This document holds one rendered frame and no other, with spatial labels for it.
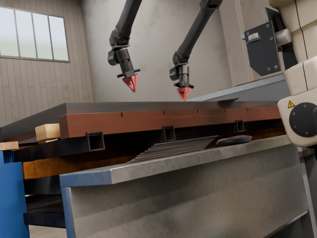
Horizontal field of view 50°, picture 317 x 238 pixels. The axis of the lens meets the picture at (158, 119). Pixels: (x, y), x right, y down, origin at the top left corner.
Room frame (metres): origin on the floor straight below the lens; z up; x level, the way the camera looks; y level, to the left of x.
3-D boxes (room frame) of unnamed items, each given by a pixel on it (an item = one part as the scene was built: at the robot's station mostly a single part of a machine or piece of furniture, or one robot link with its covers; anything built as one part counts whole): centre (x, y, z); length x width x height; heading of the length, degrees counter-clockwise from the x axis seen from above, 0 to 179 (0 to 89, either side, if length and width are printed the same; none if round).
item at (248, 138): (1.27, -0.27, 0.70); 0.20 x 0.10 x 0.03; 144
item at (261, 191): (1.28, -0.21, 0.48); 1.30 x 0.04 x 0.35; 136
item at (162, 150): (0.99, 0.00, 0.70); 0.39 x 0.12 x 0.04; 136
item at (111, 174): (1.22, -0.27, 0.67); 1.30 x 0.20 x 0.03; 136
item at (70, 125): (1.45, -0.32, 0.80); 1.62 x 0.04 x 0.06; 136
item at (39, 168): (1.57, -0.19, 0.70); 1.66 x 0.08 x 0.05; 136
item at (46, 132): (0.93, 0.30, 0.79); 0.06 x 0.05 x 0.04; 46
